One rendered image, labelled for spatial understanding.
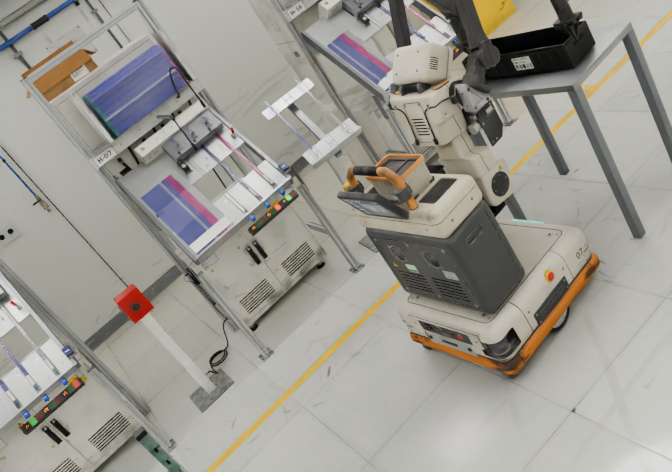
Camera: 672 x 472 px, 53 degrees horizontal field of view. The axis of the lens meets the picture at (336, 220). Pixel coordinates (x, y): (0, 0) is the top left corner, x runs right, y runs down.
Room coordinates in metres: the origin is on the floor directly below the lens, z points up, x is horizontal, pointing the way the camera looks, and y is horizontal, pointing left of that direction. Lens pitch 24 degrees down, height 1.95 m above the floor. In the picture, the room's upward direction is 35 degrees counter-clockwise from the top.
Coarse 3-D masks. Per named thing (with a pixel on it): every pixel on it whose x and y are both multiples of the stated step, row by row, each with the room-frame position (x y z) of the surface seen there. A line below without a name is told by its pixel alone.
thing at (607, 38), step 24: (624, 24) 2.54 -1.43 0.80; (600, 48) 2.48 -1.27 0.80; (552, 72) 2.55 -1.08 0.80; (576, 72) 2.42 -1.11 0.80; (648, 72) 2.53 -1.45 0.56; (504, 96) 2.68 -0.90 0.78; (528, 96) 3.12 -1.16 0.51; (576, 96) 2.36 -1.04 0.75; (648, 96) 2.54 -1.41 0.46; (480, 144) 2.96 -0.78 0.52; (552, 144) 3.12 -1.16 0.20; (600, 144) 2.35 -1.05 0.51; (624, 192) 2.36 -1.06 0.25; (624, 216) 2.38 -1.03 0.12
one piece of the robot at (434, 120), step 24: (408, 96) 2.50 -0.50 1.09; (432, 96) 2.37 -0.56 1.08; (408, 120) 2.53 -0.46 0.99; (432, 120) 2.41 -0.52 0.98; (456, 120) 2.45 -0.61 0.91; (432, 144) 2.46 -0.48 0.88; (456, 144) 2.45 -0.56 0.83; (456, 168) 2.51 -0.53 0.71; (480, 168) 2.41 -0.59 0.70; (504, 168) 2.46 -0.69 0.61; (504, 192) 2.43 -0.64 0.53
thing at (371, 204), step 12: (348, 192) 2.37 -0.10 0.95; (360, 192) 2.47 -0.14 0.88; (396, 192) 2.21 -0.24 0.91; (408, 192) 2.20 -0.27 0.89; (360, 204) 2.35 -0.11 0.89; (372, 204) 2.26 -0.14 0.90; (384, 204) 2.21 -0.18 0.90; (384, 216) 2.35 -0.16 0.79; (396, 216) 2.26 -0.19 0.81; (408, 216) 2.23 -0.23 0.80
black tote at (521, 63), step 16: (528, 32) 2.79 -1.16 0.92; (544, 32) 2.72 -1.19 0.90; (560, 32) 2.65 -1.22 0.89; (512, 48) 2.90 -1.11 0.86; (528, 48) 2.83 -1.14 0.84; (544, 48) 2.54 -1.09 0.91; (560, 48) 2.47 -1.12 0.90; (576, 48) 2.48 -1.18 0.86; (464, 64) 2.97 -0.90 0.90; (496, 64) 2.80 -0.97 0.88; (512, 64) 2.72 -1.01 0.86; (528, 64) 2.65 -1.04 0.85; (544, 64) 2.57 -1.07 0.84; (560, 64) 2.51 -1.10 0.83; (576, 64) 2.46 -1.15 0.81
